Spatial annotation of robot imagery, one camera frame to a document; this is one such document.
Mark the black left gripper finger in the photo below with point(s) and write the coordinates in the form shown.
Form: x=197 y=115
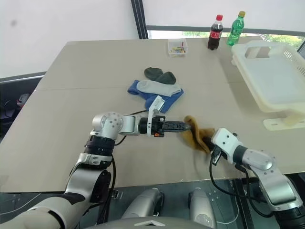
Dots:
x=176 y=129
x=176 y=124

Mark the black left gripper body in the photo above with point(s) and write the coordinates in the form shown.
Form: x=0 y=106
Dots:
x=158 y=127

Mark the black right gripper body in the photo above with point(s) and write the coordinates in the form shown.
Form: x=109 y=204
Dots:
x=216 y=155

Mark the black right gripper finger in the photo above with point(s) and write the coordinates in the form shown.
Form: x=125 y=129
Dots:
x=209 y=144

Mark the mustard yellow sock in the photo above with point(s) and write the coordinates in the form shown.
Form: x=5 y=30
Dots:
x=194 y=136

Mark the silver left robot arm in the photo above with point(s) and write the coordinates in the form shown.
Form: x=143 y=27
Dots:
x=112 y=124

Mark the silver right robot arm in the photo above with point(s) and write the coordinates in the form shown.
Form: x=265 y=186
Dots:
x=259 y=159

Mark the clear box with colourful bits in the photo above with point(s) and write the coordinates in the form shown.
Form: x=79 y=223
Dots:
x=177 y=47

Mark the white plastic basket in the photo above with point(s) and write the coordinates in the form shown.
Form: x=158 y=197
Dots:
x=271 y=76

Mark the blue sock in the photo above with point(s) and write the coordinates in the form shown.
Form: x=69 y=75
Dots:
x=171 y=100

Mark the light grey sock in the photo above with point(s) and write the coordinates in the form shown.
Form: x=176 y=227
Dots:
x=157 y=87

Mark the dark green sock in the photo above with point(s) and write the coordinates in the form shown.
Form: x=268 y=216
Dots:
x=164 y=76

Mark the silver rounded robot leg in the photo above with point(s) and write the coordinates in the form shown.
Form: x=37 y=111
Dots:
x=202 y=207
x=143 y=202

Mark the white plastic basket stand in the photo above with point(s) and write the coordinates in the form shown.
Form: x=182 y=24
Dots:
x=276 y=123

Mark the cola bottle with red cap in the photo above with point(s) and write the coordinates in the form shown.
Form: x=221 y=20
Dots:
x=215 y=33

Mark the green bottle with yellow cap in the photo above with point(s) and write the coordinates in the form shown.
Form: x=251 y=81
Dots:
x=234 y=31

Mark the black window pillar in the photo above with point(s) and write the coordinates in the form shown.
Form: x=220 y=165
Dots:
x=139 y=19

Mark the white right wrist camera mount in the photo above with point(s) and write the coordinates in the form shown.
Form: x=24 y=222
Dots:
x=226 y=140

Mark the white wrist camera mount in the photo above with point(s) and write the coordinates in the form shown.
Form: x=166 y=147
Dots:
x=156 y=103
x=226 y=140

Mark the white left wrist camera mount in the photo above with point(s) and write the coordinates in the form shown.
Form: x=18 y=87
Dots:
x=156 y=103

